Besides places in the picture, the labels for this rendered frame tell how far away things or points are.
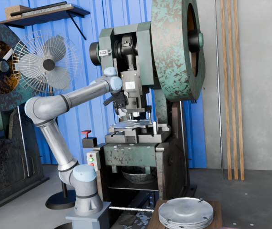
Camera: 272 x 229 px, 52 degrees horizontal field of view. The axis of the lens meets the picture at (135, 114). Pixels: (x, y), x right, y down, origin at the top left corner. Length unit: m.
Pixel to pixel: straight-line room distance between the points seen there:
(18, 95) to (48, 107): 1.65
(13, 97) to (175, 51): 1.82
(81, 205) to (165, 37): 1.02
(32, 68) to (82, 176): 1.35
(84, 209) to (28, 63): 1.48
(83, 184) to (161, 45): 0.88
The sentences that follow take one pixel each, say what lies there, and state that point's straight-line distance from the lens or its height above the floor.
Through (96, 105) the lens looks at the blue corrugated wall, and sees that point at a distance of 3.58.
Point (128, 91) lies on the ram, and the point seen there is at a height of 1.02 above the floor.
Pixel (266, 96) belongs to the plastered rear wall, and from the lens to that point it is 3.19.
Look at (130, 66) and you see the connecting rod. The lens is 2.12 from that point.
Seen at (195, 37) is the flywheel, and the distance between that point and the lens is 1.96.
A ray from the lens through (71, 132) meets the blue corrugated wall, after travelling 3.85.
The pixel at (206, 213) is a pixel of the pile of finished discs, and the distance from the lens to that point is 1.59.
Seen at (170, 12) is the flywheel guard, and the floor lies 1.46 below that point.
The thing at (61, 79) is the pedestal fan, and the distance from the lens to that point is 2.54.
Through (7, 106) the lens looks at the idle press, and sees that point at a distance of 2.90.
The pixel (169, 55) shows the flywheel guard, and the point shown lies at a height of 1.23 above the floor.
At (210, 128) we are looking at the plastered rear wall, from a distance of 3.24.
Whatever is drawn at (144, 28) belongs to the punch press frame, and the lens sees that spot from 2.01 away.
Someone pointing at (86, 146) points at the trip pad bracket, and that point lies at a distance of 2.11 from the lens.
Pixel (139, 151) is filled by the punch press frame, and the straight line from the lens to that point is 1.96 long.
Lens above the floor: 1.13
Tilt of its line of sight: 8 degrees down
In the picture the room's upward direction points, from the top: 5 degrees counter-clockwise
